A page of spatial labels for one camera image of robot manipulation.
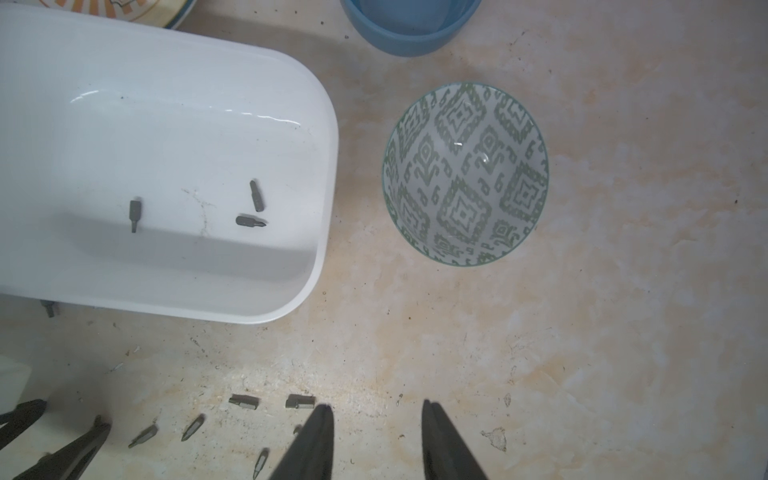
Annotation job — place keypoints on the blue ceramic bowl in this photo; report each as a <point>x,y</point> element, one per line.
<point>409,28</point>

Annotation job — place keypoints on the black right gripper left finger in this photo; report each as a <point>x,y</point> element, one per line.
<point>310,456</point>

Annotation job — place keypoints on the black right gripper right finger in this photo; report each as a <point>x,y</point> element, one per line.
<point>444,452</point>

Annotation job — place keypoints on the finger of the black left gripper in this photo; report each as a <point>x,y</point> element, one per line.
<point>71,461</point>
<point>15,422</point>

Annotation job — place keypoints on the white plastic storage box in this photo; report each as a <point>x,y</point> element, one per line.
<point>98,112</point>

